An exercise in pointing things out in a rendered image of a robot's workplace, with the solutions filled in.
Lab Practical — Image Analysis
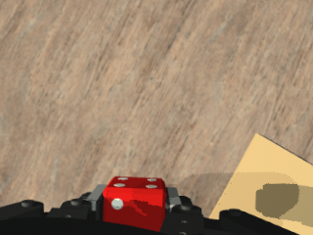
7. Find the tan flat mat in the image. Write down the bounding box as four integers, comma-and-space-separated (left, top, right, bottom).
209, 133, 313, 235

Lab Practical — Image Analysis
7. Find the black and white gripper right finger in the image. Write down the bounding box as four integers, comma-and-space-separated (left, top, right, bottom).
159, 187, 300, 235

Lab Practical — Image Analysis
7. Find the red die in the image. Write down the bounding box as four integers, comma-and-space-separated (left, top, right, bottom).
103, 176, 167, 232

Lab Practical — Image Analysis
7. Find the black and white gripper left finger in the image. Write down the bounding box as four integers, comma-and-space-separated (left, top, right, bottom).
0, 184, 107, 221

